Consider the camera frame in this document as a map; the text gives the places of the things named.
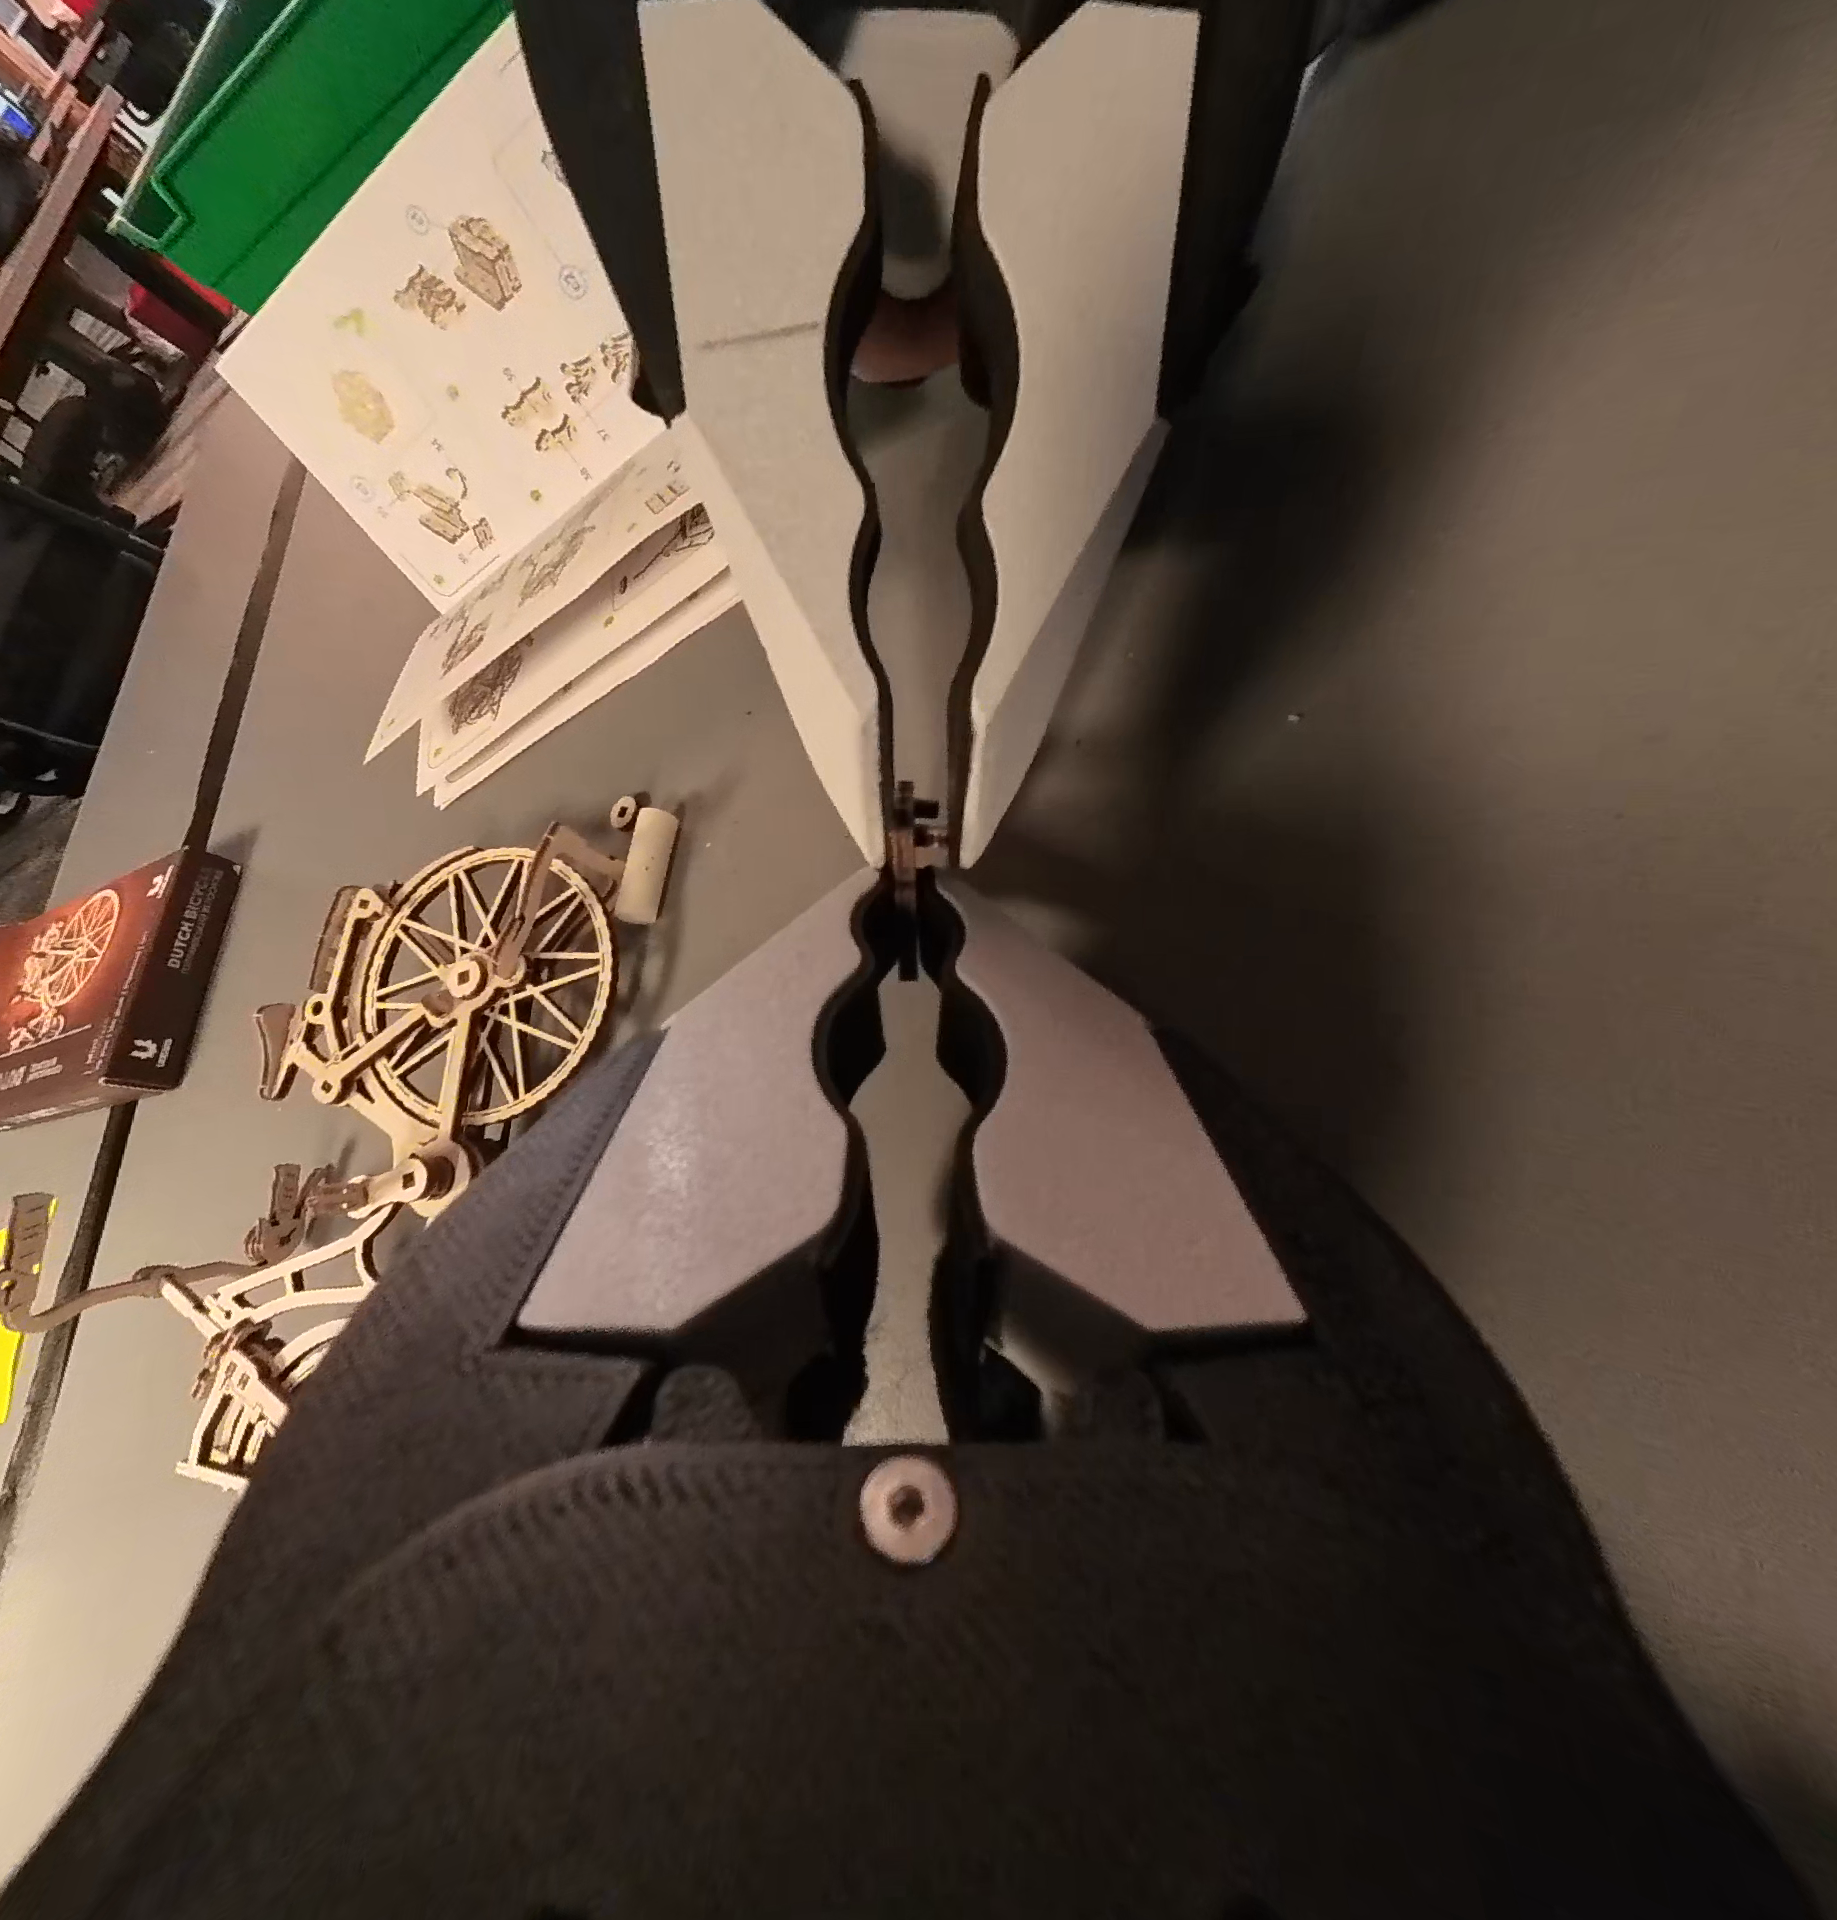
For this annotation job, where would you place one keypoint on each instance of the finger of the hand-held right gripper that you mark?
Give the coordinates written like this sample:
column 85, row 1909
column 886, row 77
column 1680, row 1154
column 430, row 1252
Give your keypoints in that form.
column 753, row 375
column 1082, row 375

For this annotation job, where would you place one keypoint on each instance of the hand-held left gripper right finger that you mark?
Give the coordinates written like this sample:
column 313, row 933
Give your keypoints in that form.
column 1127, row 1170

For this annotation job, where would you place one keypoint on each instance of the wooden shelf rack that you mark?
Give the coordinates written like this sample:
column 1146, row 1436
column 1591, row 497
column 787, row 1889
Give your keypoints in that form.
column 48, row 195

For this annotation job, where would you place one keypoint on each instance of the small dark wooden part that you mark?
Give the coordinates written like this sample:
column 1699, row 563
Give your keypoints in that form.
column 911, row 870

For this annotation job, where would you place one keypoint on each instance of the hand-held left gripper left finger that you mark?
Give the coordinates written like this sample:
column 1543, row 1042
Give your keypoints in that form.
column 708, row 1156

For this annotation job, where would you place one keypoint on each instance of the white instruction booklet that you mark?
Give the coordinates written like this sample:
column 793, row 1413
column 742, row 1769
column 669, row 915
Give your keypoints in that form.
column 452, row 300

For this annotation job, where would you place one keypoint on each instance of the brown model kit box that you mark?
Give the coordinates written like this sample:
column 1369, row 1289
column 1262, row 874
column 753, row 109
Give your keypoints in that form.
column 92, row 990

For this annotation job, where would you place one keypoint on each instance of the wooden bicycle model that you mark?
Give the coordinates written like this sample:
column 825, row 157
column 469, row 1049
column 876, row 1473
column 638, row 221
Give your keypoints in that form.
column 461, row 981

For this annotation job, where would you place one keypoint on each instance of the green plastic bin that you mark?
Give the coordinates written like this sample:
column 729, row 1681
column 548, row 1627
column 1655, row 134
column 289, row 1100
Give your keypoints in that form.
column 302, row 136

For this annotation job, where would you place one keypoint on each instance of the person's right hand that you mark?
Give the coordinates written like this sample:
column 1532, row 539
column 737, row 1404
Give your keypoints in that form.
column 904, row 336

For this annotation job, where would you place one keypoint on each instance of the small white cylinder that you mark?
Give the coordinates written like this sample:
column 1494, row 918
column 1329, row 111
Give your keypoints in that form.
column 648, row 866

